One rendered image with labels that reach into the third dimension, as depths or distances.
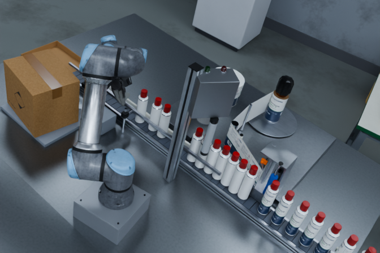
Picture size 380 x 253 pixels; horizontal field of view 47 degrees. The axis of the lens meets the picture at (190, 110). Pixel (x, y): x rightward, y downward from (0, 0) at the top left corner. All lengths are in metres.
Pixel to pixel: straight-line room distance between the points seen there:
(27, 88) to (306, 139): 1.49
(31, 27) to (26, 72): 2.46
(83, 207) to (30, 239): 0.24
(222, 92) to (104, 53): 0.48
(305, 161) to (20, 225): 1.43
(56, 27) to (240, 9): 1.85
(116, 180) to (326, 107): 3.03
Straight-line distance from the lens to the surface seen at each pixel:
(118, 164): 1.75
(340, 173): 2.56
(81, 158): 1.77
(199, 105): 1.77
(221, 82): 1.73
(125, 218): 1.87
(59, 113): 2.25
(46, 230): 1.97
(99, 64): 1.73
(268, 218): 2.11
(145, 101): 2.24
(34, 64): 2.28
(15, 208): 2.05
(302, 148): 2.51
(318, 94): 4.61
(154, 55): 2.95
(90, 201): 1.92
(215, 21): 4.76
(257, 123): 2.52
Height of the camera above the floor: 2.47
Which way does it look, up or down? 40 degrees down
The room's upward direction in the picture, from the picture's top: 14 degrees clockwise
